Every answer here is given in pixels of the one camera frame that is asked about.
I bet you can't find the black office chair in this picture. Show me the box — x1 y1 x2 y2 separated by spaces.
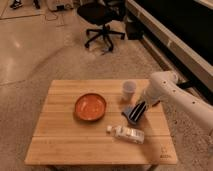
77 0 125 51

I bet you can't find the clear plastic bottle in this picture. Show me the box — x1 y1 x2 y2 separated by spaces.
106 125 145 144

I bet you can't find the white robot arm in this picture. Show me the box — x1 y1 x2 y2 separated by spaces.
127 71 213 134

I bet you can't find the wooden table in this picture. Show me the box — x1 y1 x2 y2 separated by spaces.
25 79 177 166

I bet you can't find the white ceramic cup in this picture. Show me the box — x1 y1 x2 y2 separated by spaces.
122 81 136 101

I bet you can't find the orange bowl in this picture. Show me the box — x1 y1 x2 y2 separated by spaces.
74 93 107 121

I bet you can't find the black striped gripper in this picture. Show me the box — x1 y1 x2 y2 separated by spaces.
129 102 146 122

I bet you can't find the black box under bench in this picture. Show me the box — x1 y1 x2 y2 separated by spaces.
125 22 144 40

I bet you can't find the blue eraser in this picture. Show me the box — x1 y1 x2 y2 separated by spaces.
122 106 137 125

